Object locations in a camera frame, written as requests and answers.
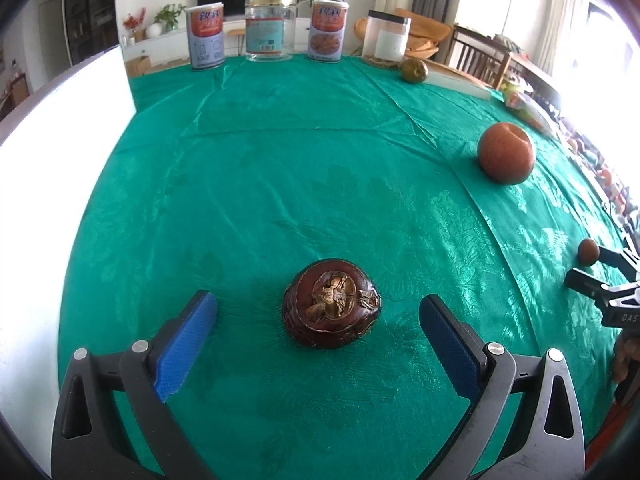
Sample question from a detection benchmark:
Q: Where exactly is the cardboard box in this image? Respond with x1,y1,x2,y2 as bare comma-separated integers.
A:
124,55,152,78

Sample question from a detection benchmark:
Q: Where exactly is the person's right hand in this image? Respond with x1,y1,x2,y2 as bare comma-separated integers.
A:
614,335,640,386

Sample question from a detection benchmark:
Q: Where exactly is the red apple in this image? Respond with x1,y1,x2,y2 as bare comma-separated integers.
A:
477,122,537,186

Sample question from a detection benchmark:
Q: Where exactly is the small green-brown pear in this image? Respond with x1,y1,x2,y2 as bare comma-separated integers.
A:
401,58,429,84

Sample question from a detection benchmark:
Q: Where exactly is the dark bookshelf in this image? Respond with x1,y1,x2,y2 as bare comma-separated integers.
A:
65,0,117,66

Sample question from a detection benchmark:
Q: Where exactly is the clear jar gold lid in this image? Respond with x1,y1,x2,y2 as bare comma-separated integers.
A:
244,0,297,62

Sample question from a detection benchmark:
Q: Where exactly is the green bushy plant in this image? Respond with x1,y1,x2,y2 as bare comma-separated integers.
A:
152,3,187,33

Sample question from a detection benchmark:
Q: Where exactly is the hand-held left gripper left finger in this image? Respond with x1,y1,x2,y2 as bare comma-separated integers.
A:
51,290,218,480

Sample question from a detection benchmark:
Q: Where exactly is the white flat box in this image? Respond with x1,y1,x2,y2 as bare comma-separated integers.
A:
425,62,493,101

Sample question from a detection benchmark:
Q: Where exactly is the red flower plant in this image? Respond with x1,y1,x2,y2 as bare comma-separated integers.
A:
122,7,147,43

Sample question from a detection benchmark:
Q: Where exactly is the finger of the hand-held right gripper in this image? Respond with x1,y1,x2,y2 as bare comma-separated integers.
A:
564,269,640,311
597,246,640,281

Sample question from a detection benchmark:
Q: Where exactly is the printed snack bag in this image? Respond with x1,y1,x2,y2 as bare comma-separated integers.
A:
504,87,558,136

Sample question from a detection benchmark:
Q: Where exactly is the white TV cabinet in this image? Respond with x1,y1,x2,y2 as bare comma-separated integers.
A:
122,17,313,68

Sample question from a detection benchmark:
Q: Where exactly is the small red lychee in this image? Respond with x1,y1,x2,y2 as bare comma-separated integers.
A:
577,238,600,266

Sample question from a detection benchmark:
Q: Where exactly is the clear jar black lid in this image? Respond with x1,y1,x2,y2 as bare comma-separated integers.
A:
361,10,412,63

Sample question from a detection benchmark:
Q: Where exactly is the small printed can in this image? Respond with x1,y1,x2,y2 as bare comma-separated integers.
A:
186,5,226,71

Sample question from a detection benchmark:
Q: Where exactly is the green tablecloth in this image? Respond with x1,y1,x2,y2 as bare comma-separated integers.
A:
57,52,640,480

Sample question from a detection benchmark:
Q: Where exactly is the white board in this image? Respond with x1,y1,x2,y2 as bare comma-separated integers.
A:
0,42,137,461

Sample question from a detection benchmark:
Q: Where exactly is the dark brown water chestnut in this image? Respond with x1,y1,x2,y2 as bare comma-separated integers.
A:
281,258,383,348

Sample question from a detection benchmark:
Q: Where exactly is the wooden chair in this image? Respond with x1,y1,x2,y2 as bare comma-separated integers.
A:
447,24,513,91

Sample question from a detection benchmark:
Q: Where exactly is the sheer white curtain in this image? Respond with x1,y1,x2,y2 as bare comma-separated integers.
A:
550,0,592,76

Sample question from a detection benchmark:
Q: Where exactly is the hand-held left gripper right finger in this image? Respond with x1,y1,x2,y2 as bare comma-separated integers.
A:
419,294,585,480

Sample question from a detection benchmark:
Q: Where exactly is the large printed can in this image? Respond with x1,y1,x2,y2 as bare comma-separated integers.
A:
306,0,348,62

